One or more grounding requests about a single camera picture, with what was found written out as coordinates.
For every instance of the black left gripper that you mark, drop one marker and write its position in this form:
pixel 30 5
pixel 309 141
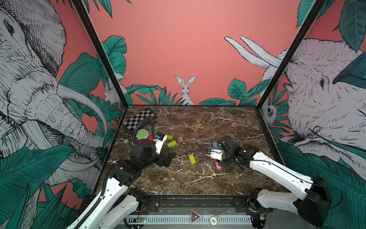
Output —
pixel 162 161

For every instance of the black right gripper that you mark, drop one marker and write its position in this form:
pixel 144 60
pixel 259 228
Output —
pixel 223 164

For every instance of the green block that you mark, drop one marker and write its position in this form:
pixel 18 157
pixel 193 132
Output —
pixel 172 144
pixel 192 159
pixel 169 137

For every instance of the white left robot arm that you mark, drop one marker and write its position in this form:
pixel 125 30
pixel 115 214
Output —
pixel 116 201

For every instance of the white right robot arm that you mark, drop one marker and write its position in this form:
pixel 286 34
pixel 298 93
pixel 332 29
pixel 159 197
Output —
pixel 307 197

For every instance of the green dome push button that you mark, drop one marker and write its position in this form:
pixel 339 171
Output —
pixel 142 134

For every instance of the folded black chess board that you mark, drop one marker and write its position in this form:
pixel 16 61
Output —
pixel 131 124

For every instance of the red triangle warning sticker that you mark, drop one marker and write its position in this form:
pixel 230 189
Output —
pixel 195 216

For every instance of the black front rail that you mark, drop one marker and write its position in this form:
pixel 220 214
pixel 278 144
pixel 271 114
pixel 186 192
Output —
pixel 240 203

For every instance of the white slotted cable duct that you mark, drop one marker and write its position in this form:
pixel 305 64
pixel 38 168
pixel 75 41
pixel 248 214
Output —
pixel 187 220

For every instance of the black right corner post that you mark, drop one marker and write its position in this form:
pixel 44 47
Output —
pixel 311 16

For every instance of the black corner post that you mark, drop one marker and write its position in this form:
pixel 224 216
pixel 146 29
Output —
pixel 88 25
pixel 311 16

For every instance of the black left corner post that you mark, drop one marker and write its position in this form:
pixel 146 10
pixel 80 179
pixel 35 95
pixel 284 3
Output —
pixel 88 25

